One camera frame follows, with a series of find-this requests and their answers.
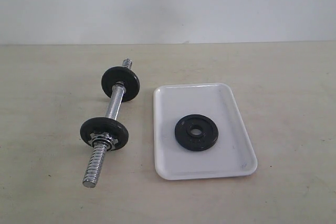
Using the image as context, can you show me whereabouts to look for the chrome threaded dumbbell bar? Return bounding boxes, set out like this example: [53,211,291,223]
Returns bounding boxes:
[82,58,132,188]

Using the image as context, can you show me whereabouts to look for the white plastic tray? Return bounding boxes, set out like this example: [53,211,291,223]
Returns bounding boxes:
[153,83,258,180]

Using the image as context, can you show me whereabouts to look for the black weight plate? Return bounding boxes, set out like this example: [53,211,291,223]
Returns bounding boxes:
[80,117,129,151]
[101,66,140,102]
[174,114,219,152]

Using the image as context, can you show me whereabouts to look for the chrome star collar nut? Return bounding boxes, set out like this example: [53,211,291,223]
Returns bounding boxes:
[89,133,118,151]

